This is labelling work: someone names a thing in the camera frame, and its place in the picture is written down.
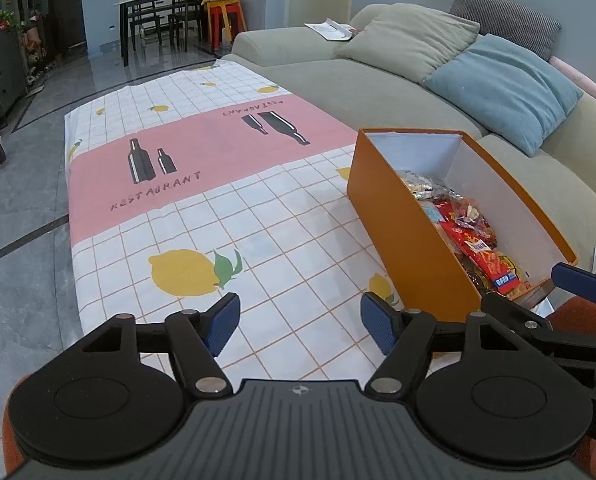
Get shoe rack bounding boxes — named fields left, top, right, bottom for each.
left=20, top=12, right=49, bottom=81

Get dark door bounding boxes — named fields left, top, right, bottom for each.
left=48, top=0, right=86, bottom=56

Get red blue-edged snack packet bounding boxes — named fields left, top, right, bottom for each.
left=439, top=220, right=533, bottom=298

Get pink bolster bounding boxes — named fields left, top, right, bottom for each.
left=549, top=55, right=596, bottom=116

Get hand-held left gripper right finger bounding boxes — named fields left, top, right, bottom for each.
left=359, top=291, right=529, bottom=396

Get beige sofa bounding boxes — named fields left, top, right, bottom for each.
left=220, top=2, right=596, bottom=311

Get dark dining table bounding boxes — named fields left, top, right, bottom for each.
left=114, top=0, right=209, bottom=67

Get red stool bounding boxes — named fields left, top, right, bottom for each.
left=208, top=4, right=247, bottom=45

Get grey cushion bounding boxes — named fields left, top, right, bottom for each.
left=450, top=0, right=562, bottom=61

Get pink checked printed tablecloth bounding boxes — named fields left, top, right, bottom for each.
left=63, top=57, right=403, bottom=381

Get beige cushion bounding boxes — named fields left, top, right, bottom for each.
left=335, top=2, right=481, bottom=85

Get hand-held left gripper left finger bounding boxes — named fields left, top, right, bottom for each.
left=68, top=292, right=242, bottom=396

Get white papers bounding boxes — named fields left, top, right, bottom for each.
left=304, top=19, right=359, bottom=42

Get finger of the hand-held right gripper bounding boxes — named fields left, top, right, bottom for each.
left=550, top=261, right=596, bottom=307
left=482, top=291, right=596, bottom=376

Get blue cushion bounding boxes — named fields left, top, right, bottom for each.
left=423, top=33, right=584, bottom=157

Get orange cloth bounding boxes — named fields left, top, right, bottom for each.
left=0, top=297, right=596, bottom=478

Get dark cabinet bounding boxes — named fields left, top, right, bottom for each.
left=0, top=27, right=29, bottom=126

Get orange cardboard box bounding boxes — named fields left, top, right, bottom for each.
left=347, top=128, right=580, bottom=318

